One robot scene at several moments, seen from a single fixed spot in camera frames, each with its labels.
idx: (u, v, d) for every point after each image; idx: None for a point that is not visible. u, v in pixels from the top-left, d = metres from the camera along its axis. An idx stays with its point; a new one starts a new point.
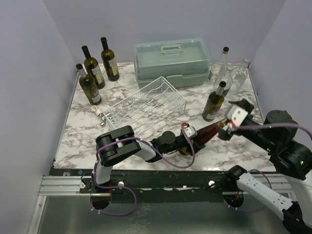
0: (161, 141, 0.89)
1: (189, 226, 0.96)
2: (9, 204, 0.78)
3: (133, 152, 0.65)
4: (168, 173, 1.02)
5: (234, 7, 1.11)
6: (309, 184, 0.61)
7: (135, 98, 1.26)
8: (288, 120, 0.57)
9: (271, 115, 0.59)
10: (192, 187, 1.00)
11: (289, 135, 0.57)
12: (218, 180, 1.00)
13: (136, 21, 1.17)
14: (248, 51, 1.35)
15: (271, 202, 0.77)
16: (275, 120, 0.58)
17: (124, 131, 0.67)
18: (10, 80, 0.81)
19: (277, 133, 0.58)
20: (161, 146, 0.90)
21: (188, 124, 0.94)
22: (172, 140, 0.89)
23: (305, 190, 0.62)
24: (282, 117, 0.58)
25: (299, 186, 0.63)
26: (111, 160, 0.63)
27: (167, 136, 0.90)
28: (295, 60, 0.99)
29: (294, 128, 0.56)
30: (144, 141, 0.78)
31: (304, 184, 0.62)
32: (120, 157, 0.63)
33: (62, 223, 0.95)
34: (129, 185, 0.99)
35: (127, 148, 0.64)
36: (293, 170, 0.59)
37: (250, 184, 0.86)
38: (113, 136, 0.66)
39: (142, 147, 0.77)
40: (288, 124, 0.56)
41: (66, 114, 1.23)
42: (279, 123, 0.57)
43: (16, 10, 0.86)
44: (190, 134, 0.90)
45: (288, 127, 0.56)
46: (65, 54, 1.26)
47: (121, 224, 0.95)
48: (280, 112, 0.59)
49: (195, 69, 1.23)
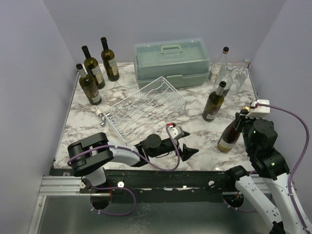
0: (146, 145, 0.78)
1: (189, 225, 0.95)
2: (10, 203, 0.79)
3: (104, 160, 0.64)
4: (168, 173, 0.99)
5: (234, 7, 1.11)
6: (281, 185, 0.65)
7: (135, 98, 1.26)
8: (271, 129, 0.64)
9: (257, 123, 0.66)
10: (192, 187, 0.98)
11: (268, 142, 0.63)
12: (218, 180, 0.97)
13: (135, 21, 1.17)
14: (248, 51, 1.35)
15: (264, 211, 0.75)
16: (259, 126, 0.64)
17: (95, 140, 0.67)
18: (10, 80, 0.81)
19: (259, 138, 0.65)
20: (146, 150, 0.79)
21: (175, 124, 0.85)
22: (157, 144, 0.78)
23: (277, 192, 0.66)
24: (266, 125, 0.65)
25: (274, 189, 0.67)
26: (82, 170, 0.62)
27: (154, 138, 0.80)
28: (294, 60, 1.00)
29: (273, 136, 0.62)
30: (122, 147, 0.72)
31: (278, 186, 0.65)
32: (91, 167, 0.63)
33: (62, 223, 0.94)
34: (129, 185, 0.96)
35: (98, 157, 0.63)
36: (266, 171, 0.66)
37: (248, 188, 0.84)
38: (85, 145, 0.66)
39: (119, 153, 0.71)
40: (270, 132, 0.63)
41: (67, 114, 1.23)
42: (262, 129, 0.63)
43: (16, 10, 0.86)
44: (175, 134, 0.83)
45: (268, 135, 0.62)
46: (65, 54, 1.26)
47: (121, 224, 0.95)
48: (266, 121, 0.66)
49: (196, 69, 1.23)
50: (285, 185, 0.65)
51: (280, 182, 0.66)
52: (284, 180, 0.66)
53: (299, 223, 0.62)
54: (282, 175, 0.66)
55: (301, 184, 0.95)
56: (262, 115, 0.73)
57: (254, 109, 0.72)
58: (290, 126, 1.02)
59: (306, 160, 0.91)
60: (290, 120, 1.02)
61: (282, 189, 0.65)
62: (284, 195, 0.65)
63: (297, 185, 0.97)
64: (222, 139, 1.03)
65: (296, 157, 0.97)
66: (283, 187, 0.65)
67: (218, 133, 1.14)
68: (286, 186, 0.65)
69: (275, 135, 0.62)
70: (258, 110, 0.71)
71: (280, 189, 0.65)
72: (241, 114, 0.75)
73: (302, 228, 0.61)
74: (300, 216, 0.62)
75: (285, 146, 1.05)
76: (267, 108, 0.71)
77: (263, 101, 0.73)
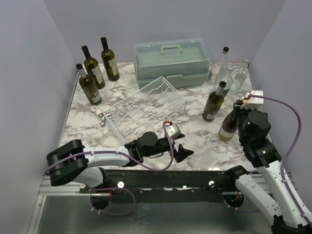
0: (141, 143, 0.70)
1: (189, 226, 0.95)
2: (9, 203, 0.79)
3: (75, 170, 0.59)
4: (168, 173, 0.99)
5: (234, 7, 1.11)
6: (274, 172, 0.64)
7: (135, 98, 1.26)
8: (265, 120, 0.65)
9: (251, 114, 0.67)
10: (192, 187, 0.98)
11: (262, 133, 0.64)
12: (218, 180, 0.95)
13: (135, 21, 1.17)
14: (248, 51, 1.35)
15: (265, 206, 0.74)
16: (254, 118, 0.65)
17: (69, 147, 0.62)
18: (10, 80, 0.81)
19: (252, 129, 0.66)
20: (140, 149, 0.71)
21: (171, 122, 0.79)
22: (153, 143, 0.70)
23: (271, 180, 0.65)
24: (260, 116, 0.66)
25: (267, 177, 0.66)
26: (59, 180, 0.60)
27: (150, 135, 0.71)
28: (294, 60, 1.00)
29: (266, 127, 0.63)
30: (100, 152, 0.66)
31: (271, 173, 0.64)
32: (67, 177, 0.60)
33: (61, 223, 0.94)
34: (129, 185, 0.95)
35: (69, 167, 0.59)
36: (258, 161, 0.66)
37: (248, 185, 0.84)
38: (60, 154, 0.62)
39: (98, 159, 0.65)
40: (263, 123, 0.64)
41: (67, 114, 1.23)
42: (256, 121, 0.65)
43: (16, 10, 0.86)
44: (172, 133, 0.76)
45: (262, 126, 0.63)
46: (65, 54, 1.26)
47: (121, 224, 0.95)
48: (261, 112, 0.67)
49: (196, 69, 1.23)
50: (279, 173, 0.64)
51: (272, 169, 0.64)
52: (277, 167, 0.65)
53: (296, 209, 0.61)
54: (275, 163, 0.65)
55: (300, 184, 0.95)
56: (257, 106, 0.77)
57: (248, 101, 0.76)
58: (290, 126, 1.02)
59: (307, 160, 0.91)
60: (289, 121, 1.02)
61: (275, 176, 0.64)
62: (279, 183, 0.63)
63: (297, 185, 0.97)
64: (222, 128, 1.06)
65: (296, 157, 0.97)
66: (276, 174, 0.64)
67: (218, 133, 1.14)
68: (280, 173, 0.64)
69: (268, 127, 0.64)
70: (251, 101, 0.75)
71: (273, 177, 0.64)
72: (236, 106, 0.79)
73: (300, 215, 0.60)
74: (296, 203, 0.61)
75: (285, 146, 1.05)
76: (261, 99, 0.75)
77: (256, 92, 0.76)
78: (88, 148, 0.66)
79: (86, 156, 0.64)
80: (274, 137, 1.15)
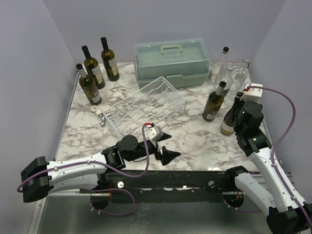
0: (120, 148, 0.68)
1: (189, 226, 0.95)
2: (10, 203, 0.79)
3: (36, 189, 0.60)
4: (168, 173, 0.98)
5: (233, 7, 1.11)
6: (264, 157, 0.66)
7: (135, 98, 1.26)
8: (259, 110, 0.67)
9: (247, 104, 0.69)
10: (192, 187, 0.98)
11: (254, 123, 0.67)
12: (218, 180, 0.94)
13: (135, 21, 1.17)
14: (248, 51, 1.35)
15: (261, 199, 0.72)
16: (248, 107, 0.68)
17: (34, 165, 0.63)
18: (10, 80, 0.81)
19: (245, 118, 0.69)
20: (121, 153, 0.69)
21: (153, 123, 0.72)
22: (133, 146, 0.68)
23: (262, 165, 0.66)
24: (255, 107, 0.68)
25: (259, 164, 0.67)
26: (29, 197, 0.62)
27: (130, 140, 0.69)
28: (293, 61, 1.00)
29: (259, 117, 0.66)
30: (66, 166, 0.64)
31: (261, 158, 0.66)
32: (34, 194, 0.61)
33: (61, 223, 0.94)
34: (129, 185, 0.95)
35: (33, 186, 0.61)
36: (249, 148, 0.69)
37: (246, 182, 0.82)
38: (29, 171, 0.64)
39: (65, 173, 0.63)
40: (257, 113, 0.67)
41: (67, 114, 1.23)
42: (250, 110, 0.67)
43: (16, 10, 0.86)
44: (154, 135, 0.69)
45: (254, 116, 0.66)
46: (64, 54, 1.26)
47: (121, 224, 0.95)
48: (256, 104, 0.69)
49: (196, 69, 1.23)
50: (269, 158, 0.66)
51: (263, 154, 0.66)
52: (267, 153, 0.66)
53: (286, 192, 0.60)
54: (265, 149, 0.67)
55: (300, 184, 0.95)
56: (256, 99, 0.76)
57: (248, 92, 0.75)
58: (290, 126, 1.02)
59: (307, 160, 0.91)
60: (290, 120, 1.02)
61: (265, 161, 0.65)
62: (268, 167, 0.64)
63: (297, 185, 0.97)
64: (223, 122, 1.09)
65: (296, 157, 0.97)
66: (266, 159, 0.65)
67: (218, 133, 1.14)
68: (270, 159, 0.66)
69: (261, 117, 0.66)
70: (249, 92, 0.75)
71: (263, 161, 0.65)
72: (236, 97, 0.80)
73: (290, 198, 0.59)
74: (286, 185, 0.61)
75: (285, 146, 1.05)
76: (260, 92, 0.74)
77: (257, 84, 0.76)
78: (52, 164, 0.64)
79: (48, 173, 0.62)
80: (273, 137, 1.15)
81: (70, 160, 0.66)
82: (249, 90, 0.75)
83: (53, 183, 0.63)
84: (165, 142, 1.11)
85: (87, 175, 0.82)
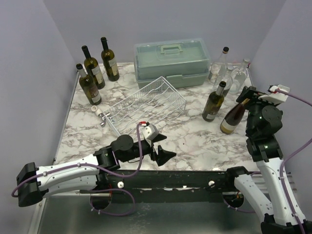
0: (114, 148, 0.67)
1: (189, 226, 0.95)
2: (10, 203, 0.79)
3: (27, 195, 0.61)
4: (168, 173, 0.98)
5: (233, 7, 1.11)
6: (272, 168, 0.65)
7: (135, 98, 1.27)
8: (277, 118, 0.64)
9: (266, 109, 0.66)
10: (192, 187, 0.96)
11: (270, 131, 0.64)
12: (218, 180, 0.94)
13: (135, 21, 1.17)
14: (248, 51, 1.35)
15: (259, 204, 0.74)
16: (267, 114, 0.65)
17: (24, 172, 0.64)
18: (10, 80, 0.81)
19: (262, 124, 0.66)
20: (116, 153, 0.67)
21: (148, 122, 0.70)
22: (128, 146, 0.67)
23: (268, 175, 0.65)
24: (274, 113, 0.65)
25: (265, 173, 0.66)
26: (22, 203, 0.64)
27: (124, 139, 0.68)
28: (294, 60, 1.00)
29: (277, 126, 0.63)
30: (54, 170, 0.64)
31: (268, 168, 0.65)
32: (26, 200, 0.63)
33: (61, 224, 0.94)
34: (129, 185, 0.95)
35: (24, 192, 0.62)
36: (258, 154, 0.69)
37: (246, 185, 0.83)
38: (20, 178, 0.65)
39: (54, 178, 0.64)
40: (275, 122, 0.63)
41: (66, 114, 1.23)
42: (268, 117, 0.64)
43: (16, 10, 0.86)
44: (149, 134, 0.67)
45: (272, 125, 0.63)
46: (64, 54, 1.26)
47: (121, 224, 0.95)
48: (276, 109, 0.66)
49: (196, 69, 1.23)
50: (277, 169, 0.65)
51: (271, 165, 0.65)
52: (277, 165, 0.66)
53: (288, 207, 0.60)
54: (276, 160, 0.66)
55: (300, 184, 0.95)
56: (277, 101, 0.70)
57: (273, 95, 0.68)
58: (290, 126, 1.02)
59: (307, 160, 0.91)
60: (290, 121, 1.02)
61: (272, 172, 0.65)
62: (275, 179, 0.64)
63: (297, 185, 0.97)
64: (224, 120, 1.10)
65: (296, 157, 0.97)
66: (274, 170, 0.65)
67: (218, 133, 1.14)
68: (278, 170, 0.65)
69: (278, 126, 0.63)
70: (276, 96, 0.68)
71: (271, 172, 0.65)
72: (250, 89, 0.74)
73: (291, 214, 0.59)
74: (289, 201, 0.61)
75: (285, 147, 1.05)
76: (285, 96, 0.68)
77: (283, 87, 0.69)
78: (42, 169, 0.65)
79: (38, 179, 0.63)
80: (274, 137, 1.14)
81: (61, 165, 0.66)
82: (275, 93, 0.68)
83: (45, 187, 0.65)
84: (165, 142, 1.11)
85: (85, 176, 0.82)
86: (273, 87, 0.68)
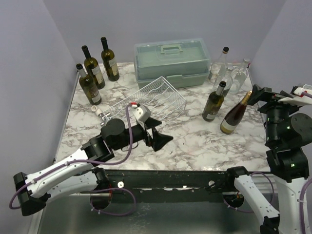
0: (105, 134, 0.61)
1: (189, 226, 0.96)
2: (10, 204, 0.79)
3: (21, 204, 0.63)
4: (168, 173, 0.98)
5: (233, 7, 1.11)
6: (293, 189, 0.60)
7: (135, 98, 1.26)
8: (309, 130, 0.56)
9: (295, 118, 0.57)
10: (192, 188, 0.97)
11: (299, 145, 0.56)
12: (218, 180, 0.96)
13: (135, 20, 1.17)
14: (248, 51, 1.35)
15: (258, 206, 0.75)
16: (297, 124, 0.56)
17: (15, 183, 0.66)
18: (10, 80, 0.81)
19: (289, 135, 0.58)
20: (107, 141, 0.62)
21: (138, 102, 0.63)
22: (119, 131, 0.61)
23: (287, 195, 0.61)
24: (305, 125, 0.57)
25: (283, 190, 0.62)
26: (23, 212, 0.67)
27: (115, 123, 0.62)
28: (294, 60, 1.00)
29: (309, 140, 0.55)
30: (43, 176, 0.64)
31: (289, 187, 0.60)
32: (24, 208, 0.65)
33: (61, 224, 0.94)
34: (129, 185, 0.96)
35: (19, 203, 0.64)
36: (281, 169, 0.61)
37: (246, 185, 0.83)
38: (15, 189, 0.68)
39: (45, 183, 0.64)
40: (306, 134, 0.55)
41: (66, 114, 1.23)
42: (298, 129, 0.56)
43: (16, 10, 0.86)
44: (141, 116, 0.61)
45: (303, 138, 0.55)
46: (64, 54, 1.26)
47: (121, 224, 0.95)
48: (308, 119, 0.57)
49: (196, 69, 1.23)
50: (298, 191, 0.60)
51: (292, 185, 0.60)
52: (299, 185, 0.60)
53: (298, 229, 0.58)
54: (299, 180, 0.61)
55: None
56: (301, 104, 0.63)
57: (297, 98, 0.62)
58: None
59: None
60: None
61: (292, 193, 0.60)
62: (293, 201, 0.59)
63: None
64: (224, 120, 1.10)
65: None
66: (294, 192, 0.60)
67: (218, 133, 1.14)
68: (299, 192, 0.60)
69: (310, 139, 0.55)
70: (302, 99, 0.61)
71: (290, 193, 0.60)
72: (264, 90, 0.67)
73: None
74: (302, 224, 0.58)
75: None
76: None
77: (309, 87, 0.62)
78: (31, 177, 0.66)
79: (28, 187, 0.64)
80: None
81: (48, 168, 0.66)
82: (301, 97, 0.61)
83: (40, 193, 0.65)
84: None
85: (85, 177, 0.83)
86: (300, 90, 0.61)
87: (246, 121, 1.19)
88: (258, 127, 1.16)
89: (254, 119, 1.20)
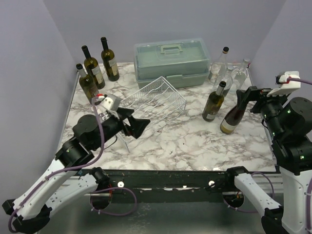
0: (79, 133, 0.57)
1: (189, 225, 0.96)
2: None
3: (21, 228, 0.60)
4: (168, 173, 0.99)
5: (233, 7, 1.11)
6: (301, 182, 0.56)
7: (135, 98, 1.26)
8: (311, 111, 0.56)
9: (294, 102, 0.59)
10: (192, 187, 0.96)
11: (303, 127, 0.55)
12: (219, 180, 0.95)
13: (135, 20, 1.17)
14: (248, 51, 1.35)
15: (258, 200, 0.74)
16: (297, 107, 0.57)
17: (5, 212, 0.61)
18: (10, 80, 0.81)
19: (292, 120, 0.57)
20: (82, 139, 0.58)
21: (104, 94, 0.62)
22: (93, 126, 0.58)
23: (294, 187, 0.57)
24: (305, 108, 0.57)
25: (290, 183, 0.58)
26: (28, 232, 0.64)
27: (87, 120, 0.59)
28: (294, 60, 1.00)
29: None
30: (28, 197, 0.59)
31: (296, 180, 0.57)
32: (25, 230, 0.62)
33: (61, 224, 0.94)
34: (129, 185, 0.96)
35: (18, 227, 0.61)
36: (289, 160, 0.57)
37: (245, 182, 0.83)
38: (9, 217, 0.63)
39: (32, 204, 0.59)
40: (308, 115, 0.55)
41: (66, 114, 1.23)
42: (299, 110, 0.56)
43: (16, 10, 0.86)
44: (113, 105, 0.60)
45: (306, 118, 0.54)
46: (64, 54, 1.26)
47: (121, 224, 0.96)
48: (308, 102, 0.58)
49: (196, 69, 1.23)
50: (306, 185, 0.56)
51: (300, 178, 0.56)
52: (306, 178, 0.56)
53: (303, 223, 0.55)
54: (308, 173, 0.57)
55: None
56: (291, 90, 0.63)
57: (284, 86, 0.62)
58: None
59: None
60: None
61: (300, 186, 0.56)
62: (300, 194, 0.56)
63: None
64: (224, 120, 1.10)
65: None
66: (302, 185, 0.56)
67: (218, 133, 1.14)
68: (307, 185, 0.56)
69: None
70: (289, 86, 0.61)
71: (297, 186, 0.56)
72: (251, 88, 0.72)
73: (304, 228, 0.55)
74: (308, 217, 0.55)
75: None
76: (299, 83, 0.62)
77: (292, 72, 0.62)
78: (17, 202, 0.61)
79: (18, 212, 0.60)
80: None
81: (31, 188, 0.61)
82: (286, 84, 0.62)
83: (34, 214, 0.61)
84: (165, 142, 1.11)
85: (84, 181, 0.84)
86: (283, 78, 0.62)
87: (246, 121, 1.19)
88: (258, 127, 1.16)
89: (254, 119, 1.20)
